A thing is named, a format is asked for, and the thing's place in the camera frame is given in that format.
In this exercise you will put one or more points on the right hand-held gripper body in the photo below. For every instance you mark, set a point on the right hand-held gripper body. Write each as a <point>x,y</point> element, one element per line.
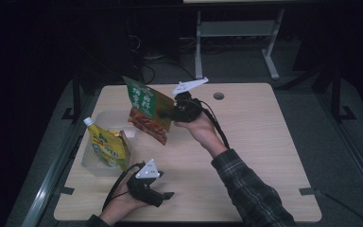
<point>187,108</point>

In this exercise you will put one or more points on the black metal stand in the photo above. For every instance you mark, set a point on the black metal stand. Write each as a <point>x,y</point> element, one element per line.
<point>76,94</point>
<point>336,94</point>

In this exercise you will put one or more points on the yellow spout pouch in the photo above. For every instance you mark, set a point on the yellow spout pouch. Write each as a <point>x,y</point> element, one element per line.
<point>108,148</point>

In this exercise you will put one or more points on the grey metal rail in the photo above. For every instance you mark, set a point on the grey metal rail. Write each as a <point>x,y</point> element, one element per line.
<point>346,145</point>
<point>48,179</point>

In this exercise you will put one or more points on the grey table bracket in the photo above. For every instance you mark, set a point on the grey table bracket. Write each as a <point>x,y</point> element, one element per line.
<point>65,190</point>
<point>308,191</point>

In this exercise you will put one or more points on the green and red seasoning packet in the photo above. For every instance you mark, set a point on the green and red seasoning packet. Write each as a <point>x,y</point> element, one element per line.
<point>148,107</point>

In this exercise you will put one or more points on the person's right hand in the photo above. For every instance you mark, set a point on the person's right hand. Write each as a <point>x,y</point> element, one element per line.
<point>203,130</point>

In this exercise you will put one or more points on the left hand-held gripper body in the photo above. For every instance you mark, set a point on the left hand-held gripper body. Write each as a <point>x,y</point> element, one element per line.
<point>143,189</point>

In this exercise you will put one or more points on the clear plastic container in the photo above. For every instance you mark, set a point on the clear plastic container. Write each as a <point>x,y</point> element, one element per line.
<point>91,164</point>

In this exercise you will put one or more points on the white metal desk frame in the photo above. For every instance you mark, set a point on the white metal desk frame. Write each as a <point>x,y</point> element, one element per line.
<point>236,28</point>

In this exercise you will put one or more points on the person's left hand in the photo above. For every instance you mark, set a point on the person's left hand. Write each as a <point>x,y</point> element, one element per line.
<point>123,203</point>

